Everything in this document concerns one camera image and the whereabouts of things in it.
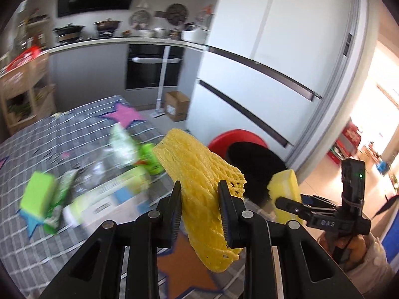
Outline red stool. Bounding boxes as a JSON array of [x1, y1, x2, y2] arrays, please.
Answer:
[[207, 129, 269, 159]]

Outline black built-in oven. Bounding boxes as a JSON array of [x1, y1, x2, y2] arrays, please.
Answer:
[[125, 44, 184, 90]]

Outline person's right hand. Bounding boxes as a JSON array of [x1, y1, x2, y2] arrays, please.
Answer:
[[318, 234, 368, 272]]

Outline black wok with lid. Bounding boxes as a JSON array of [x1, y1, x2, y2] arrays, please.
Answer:
[[53, 23, 85, 42]]

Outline green snack packet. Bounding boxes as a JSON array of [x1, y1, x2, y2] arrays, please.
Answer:
[[132, 143, 164, 175]]

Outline beige storage cart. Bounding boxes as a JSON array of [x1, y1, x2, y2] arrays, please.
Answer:
[[0, 51, 57, 134]]

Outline person's right forearm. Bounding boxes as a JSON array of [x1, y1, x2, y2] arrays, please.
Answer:
[[343, 235, 391, 287]]

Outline yellow foam net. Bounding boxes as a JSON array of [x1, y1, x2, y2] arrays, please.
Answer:
[[152, 128, 247, 272]]

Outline white stick vacuum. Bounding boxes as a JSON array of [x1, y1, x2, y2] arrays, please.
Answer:
[[150, 46, 171, 119]]

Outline lime green sponge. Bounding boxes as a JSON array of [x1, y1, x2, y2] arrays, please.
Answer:
[[19, 171, 59, 219]]

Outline green white sachet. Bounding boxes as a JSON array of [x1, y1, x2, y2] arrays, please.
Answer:
[[43, 170, 78, 234]]

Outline black trash bin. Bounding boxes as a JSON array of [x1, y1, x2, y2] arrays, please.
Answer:
[[226, 142, 287, 203]]

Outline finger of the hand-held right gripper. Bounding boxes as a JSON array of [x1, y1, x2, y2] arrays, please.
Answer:
[[299, 194, 342, 213], [275, 196, 313, 222]]

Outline clear plastic wrapper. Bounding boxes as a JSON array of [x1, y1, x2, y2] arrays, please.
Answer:
[[75, 159, 113, 190]]

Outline brown clay pot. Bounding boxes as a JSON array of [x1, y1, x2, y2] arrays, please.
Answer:
[[94, 19, 122, 36]]

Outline white plastic wrapper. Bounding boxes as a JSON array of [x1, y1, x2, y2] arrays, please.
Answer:
[[107, 124, 140, 166]]

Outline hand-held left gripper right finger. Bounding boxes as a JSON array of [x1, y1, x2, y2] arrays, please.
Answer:
[[217, 181, 364, 299]]

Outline yellow sponge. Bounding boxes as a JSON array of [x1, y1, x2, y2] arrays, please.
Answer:
[[267, 169, 303, 225]]

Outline white blue carton box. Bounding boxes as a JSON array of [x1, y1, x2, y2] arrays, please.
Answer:
[[62, 166, 150, 228]]

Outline red plastic basket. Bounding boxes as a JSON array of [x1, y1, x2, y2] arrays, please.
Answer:
[[6, 46, 41, 71]]

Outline white oven handle cover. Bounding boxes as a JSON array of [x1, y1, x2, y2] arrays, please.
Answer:
[[132, 57, 180, 65]]

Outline round silver steamer rack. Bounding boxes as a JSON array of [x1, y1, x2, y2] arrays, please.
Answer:
[[131, 10, 150, 25]]

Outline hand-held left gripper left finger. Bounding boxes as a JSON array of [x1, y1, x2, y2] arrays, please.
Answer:
[[39, 181, 183, 299]]

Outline grey kitchen base cabinets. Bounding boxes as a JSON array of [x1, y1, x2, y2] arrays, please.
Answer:
[[48, 42, 128, 113]]

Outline cardboard box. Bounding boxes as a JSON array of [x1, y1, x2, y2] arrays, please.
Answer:
[[164, 91, 191, 122]]

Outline white refrigerator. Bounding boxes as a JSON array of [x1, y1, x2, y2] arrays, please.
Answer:
[[189, 0, 359, 175]]

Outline green vegetables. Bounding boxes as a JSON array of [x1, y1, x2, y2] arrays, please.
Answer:
[[6, 96, 35, 119]]

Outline pile of red boxes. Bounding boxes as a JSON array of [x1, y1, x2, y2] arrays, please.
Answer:
[[330, 121, 364, 165]]

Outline white rice cooker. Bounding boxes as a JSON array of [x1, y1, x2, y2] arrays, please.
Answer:
[[182, 27, 211, 42]]

